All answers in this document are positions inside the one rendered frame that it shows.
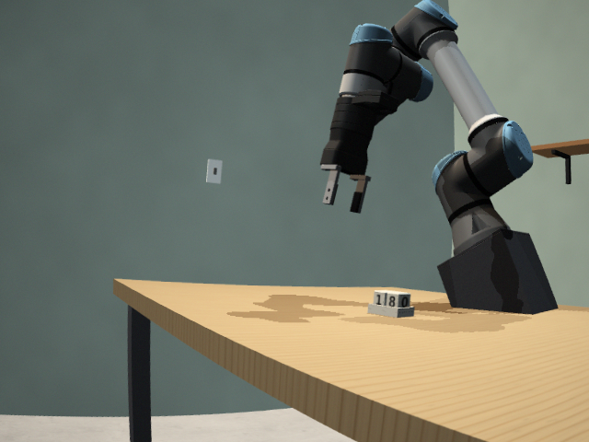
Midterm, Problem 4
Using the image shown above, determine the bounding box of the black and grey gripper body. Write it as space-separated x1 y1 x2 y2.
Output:
320 73 399 175

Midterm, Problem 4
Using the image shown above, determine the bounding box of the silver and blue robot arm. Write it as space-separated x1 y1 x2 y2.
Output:
343 0 534 256

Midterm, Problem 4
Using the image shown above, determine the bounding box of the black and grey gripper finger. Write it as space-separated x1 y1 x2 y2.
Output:
350 175 371 214
320 165 341 205

